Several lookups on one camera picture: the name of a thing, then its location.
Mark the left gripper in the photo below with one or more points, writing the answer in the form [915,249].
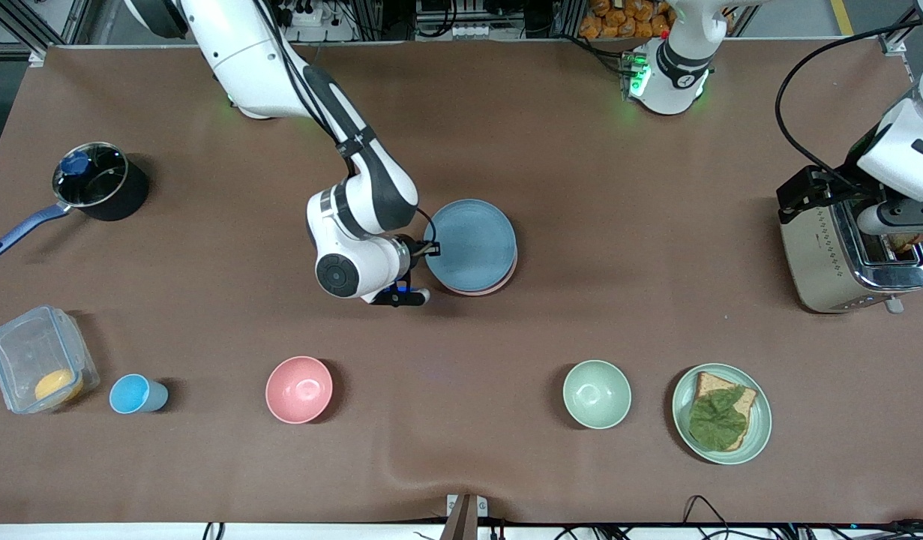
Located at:
[853,177]

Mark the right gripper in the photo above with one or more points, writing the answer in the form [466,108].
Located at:
[417,250]

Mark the blue plate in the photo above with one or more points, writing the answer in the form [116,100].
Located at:
[472,244]

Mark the pink plate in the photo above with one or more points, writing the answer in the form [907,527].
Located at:
[498,286]

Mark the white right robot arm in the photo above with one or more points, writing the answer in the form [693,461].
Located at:
[356,210]

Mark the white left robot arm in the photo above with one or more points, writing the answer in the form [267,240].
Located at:
[675,75]

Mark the beige chrome toaster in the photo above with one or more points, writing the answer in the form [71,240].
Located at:
[821,262]

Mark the brown toast slice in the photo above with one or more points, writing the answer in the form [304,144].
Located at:
[907,241]

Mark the brown table cloth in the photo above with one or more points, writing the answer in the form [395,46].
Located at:
[581,150]

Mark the bread slice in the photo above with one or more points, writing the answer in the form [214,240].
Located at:
[710,382]

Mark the pink bowl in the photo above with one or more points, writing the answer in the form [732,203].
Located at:
[299,390]

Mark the green plate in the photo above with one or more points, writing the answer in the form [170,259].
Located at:
[759,427]

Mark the green lettuce leaf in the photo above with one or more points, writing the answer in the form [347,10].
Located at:
[717,420]

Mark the green bowl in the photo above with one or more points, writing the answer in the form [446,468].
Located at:
[597,394]

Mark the orange snack bags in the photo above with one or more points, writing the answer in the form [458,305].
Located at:
[626,19]

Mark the white power strip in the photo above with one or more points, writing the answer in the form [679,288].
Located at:
[307,13]

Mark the metal table clamp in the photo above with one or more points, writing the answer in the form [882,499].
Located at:
[465,517]

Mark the blue cup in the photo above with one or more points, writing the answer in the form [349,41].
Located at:
[131,394]

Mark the glass lid blue knob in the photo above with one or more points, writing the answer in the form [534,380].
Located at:
[90,176]

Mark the orange round food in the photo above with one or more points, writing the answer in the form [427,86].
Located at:
[58,386]

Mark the clear plastic container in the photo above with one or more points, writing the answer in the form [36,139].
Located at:
[26,352]

